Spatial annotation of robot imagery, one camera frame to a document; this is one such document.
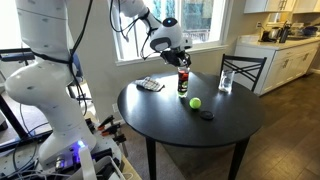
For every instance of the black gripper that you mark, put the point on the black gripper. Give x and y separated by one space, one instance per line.
175 54

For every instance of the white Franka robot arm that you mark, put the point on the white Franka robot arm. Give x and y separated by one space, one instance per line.
43 86

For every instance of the white checked dish cloth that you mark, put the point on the white checked dish cloth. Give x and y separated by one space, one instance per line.
150 83

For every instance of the clear drinking glass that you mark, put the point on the clear drinking glass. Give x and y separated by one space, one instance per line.
226 81

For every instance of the black round plastic lid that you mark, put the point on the black round plastic lid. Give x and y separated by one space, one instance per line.
207 115

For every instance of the round black wooden table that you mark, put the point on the round black wooden table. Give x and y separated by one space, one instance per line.
160 120

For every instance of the black wooden chair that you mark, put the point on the black wooden chair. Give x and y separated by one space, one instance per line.
243 60

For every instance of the orange-tipped black clamp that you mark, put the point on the orange-tipped black clamp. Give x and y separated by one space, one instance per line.
106 122
111 129

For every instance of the silver kettle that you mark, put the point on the silver kettle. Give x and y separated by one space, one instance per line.
275 33

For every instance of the white kitchen counter cabinets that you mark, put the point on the white kitchen counter cabinets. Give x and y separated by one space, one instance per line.
286 63

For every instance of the black kitchen appliance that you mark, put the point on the black kitchen appliance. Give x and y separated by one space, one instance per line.
285 32

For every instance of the white plastic box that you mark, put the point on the white plastic box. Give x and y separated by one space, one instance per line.
100 166

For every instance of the dark bowl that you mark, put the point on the dark bowl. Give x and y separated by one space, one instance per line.
310 30

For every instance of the metal robot mounting platform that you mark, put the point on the metal robot mounting platform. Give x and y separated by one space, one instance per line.
8 163

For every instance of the white wall outlet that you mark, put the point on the white wall outlet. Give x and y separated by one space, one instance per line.
115 107
259 25

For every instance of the white wall cabinets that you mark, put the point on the white wall cabinets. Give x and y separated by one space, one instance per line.
260 5

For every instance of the black desk frame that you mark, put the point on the black desk frame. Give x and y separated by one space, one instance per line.
13 55

